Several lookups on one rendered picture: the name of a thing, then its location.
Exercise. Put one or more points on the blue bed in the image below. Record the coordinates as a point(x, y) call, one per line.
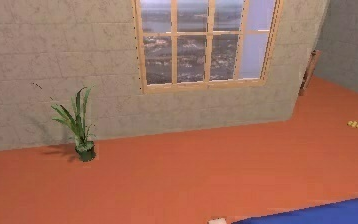
point(320, 213)

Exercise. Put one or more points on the wooden framed window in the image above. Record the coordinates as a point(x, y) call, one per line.
point(207, 43)

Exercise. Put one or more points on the small yellow dumbbell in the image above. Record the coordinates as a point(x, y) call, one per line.
point(354, 124)

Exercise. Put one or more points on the green potted house plant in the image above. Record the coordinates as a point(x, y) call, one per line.
point(81, 133)

